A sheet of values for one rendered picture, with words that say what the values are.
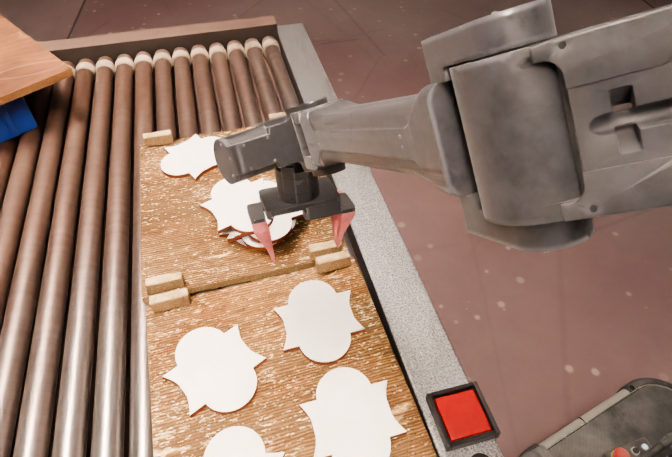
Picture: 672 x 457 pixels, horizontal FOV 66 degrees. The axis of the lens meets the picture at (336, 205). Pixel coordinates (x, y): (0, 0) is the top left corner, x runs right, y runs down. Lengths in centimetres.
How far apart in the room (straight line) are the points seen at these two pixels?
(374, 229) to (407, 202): 137
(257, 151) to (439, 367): 43
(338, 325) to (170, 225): 37
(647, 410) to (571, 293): 60
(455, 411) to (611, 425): 93
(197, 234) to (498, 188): 77
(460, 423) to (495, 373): 113
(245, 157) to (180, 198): 45
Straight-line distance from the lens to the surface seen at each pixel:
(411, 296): 89
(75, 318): 95
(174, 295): 86
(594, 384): 201
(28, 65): 136
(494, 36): 24
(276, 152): 62
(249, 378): 78
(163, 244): 97
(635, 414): 172
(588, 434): 164
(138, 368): 86
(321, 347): 79
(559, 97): 24
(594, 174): 24
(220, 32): 156
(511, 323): 203
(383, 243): 95
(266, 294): 86
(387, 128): 34
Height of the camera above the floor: 164
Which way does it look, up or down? 45 degrees down
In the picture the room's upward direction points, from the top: straight up
